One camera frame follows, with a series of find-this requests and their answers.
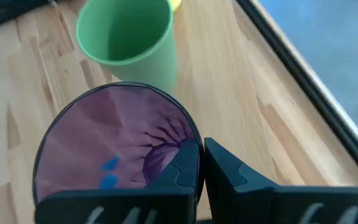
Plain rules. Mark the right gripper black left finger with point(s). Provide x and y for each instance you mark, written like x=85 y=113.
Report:
x=120 y=205

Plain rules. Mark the green plastic cup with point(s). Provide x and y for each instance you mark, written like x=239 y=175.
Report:
x=154 y=68

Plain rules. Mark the yellow mug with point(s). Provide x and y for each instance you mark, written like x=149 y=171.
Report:
x=176 y=3

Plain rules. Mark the black aluminium table frame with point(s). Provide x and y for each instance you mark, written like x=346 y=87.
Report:
x=306 y=81

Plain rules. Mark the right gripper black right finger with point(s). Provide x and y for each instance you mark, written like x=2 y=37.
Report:
x=259 y=202

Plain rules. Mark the purple faceted plastic cup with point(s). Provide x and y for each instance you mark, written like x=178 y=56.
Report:
x=104 y=130

